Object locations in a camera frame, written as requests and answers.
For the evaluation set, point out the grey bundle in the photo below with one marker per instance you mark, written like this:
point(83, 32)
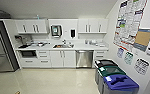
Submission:
point(1, 14)

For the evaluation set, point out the white wall cabinet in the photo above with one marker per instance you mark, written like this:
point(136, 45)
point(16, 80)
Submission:
point(92, 25)

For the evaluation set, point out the white drawer cabinet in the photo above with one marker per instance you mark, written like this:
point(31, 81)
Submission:
point(43, 58)
point(100, 55)

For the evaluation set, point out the steel sink basin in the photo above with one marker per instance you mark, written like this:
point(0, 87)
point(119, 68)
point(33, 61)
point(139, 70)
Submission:
point(61, 46)

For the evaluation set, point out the stainless steel refrigerator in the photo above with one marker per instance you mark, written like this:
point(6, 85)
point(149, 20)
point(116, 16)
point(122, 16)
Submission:
point(1, 46)

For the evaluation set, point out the white microwave cabinet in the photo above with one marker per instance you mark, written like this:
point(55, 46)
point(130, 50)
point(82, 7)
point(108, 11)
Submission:
point(28, 62)

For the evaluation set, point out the steel paper towel dispenser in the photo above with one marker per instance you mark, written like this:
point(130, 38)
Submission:
point(56, 30)

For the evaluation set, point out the small blue white poster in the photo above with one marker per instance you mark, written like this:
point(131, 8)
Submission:
point(120, 52)

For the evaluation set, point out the small green white poster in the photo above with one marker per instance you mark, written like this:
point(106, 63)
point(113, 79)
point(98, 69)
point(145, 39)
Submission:
point(129, 58)

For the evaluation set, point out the flat black tray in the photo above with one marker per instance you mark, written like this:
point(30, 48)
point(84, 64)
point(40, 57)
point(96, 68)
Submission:
point(24, 46)

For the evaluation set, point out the grey bin green lid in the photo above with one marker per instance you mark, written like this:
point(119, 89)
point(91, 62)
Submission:
point(111, 70)

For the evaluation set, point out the black built-in microwave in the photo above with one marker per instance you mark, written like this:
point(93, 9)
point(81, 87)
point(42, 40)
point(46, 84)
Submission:
point(28, 53)

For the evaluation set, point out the chrome faucet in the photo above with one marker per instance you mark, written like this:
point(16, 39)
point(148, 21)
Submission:
point(64, 42)

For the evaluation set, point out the large colourful wall poster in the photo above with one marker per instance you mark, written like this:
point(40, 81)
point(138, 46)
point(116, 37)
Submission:
point(129, 23)

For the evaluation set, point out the grey bin blue lid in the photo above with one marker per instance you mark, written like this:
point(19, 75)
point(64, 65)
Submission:
point(121, 83)

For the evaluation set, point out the stainless steel dishwasher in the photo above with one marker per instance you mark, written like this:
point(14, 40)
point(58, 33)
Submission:
point(84, 59)

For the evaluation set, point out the small black white poster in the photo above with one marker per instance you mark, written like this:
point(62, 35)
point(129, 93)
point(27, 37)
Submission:
point(142, 66)

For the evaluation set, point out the white two-door sink cabinet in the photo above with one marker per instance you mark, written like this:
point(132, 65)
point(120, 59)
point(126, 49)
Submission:
point(62, 59)

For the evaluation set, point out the dish rack with items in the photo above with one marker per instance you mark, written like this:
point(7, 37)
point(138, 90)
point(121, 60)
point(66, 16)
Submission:
point(40, 43)

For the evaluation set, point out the blue dish soap bottle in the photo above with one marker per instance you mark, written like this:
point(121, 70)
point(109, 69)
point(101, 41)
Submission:
point(86, 42)

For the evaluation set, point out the black wall soap dispenser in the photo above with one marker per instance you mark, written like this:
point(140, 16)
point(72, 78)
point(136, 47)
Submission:
point(72, 33)

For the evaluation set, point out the pale blue bottle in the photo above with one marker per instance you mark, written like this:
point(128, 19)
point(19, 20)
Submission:
point(38, 17)

